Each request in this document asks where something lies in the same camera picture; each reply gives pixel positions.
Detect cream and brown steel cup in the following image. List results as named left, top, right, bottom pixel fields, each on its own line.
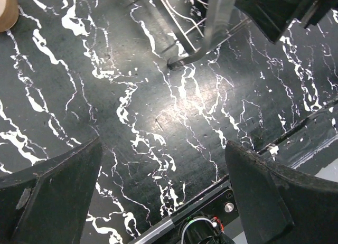
left=0, top=0, right=19, bottom=32

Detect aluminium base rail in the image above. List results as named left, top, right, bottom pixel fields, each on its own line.
left=135, top=100, right=337, bottom=243

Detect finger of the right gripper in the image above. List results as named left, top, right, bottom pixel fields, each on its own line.
left=235, top=0, right=337, bottom=43

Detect steel two-tier dish rack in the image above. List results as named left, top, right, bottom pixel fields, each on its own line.
left=154, top=0, right=251, bottom=70

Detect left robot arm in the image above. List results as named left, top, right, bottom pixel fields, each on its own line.
left=1, top=138, right=337, bottom=243

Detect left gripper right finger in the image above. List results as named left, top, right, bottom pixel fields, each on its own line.
left=225, top=140, right=337, bottom=243

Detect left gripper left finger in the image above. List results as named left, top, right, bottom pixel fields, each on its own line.
left=1, top=137, right=102, bottom=243

